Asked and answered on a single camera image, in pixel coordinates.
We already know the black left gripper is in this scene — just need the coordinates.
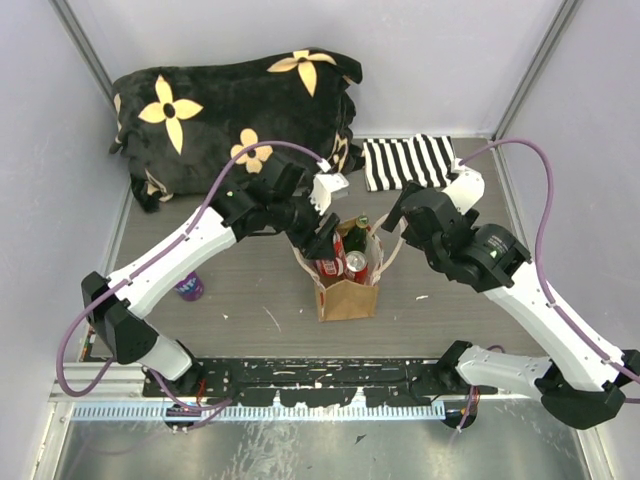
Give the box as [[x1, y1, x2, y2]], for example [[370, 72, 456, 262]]
[[270, 186, 342, 261]]

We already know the red cola can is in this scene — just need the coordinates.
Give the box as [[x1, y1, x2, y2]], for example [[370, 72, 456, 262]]
[[345, 250, 368, 285], [314, 231, 346, 278]]

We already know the green glass bottle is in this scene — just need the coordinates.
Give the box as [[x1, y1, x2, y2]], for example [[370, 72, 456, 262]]
[[343, 214, 369, 253]]

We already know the watermelon print canvas bag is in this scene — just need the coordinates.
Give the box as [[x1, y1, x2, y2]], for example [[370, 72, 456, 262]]
[[292, 214, 403, 322]]

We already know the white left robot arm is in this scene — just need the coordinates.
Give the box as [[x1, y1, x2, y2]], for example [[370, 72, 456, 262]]
[[81, 160, 349, 396]]

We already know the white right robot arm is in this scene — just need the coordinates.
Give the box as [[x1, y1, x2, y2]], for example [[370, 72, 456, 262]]
[[382, 180, 639, 430]]

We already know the black white striped cloth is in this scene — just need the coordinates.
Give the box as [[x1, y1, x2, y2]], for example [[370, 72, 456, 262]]
[[362, 134, 458, 192]]

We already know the purple Fanta can left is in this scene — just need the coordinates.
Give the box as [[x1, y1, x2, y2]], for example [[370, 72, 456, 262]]
[[173, 271, 204, 302]]

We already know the black floral plush blanket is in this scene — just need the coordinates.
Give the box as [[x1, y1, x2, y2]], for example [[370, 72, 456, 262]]
[[110, 48, 364, 213]]

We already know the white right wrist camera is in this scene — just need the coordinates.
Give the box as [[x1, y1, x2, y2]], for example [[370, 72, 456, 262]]
[[443, 168, 485, 214]]

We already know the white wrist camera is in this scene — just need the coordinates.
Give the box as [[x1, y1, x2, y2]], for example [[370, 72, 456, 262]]
[[443, 168, 485, 214], [309, 173, 349, 216]]

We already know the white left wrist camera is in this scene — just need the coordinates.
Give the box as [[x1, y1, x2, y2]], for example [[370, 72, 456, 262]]
[[309, 173, 349, 216]]

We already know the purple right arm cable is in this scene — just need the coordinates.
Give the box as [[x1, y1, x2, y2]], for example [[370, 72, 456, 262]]
[[457, 138, 556, 311]]

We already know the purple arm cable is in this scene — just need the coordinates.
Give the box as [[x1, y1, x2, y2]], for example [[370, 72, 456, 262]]
[[457, 138, 556, 311], [58, 140, 331, 396]]

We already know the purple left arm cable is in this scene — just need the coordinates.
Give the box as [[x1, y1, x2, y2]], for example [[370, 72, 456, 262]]
[[58, 140, 331, 396]]

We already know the white slotted cable duct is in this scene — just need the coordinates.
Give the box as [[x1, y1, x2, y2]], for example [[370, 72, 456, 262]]
[[70, 401, 446, 422]]

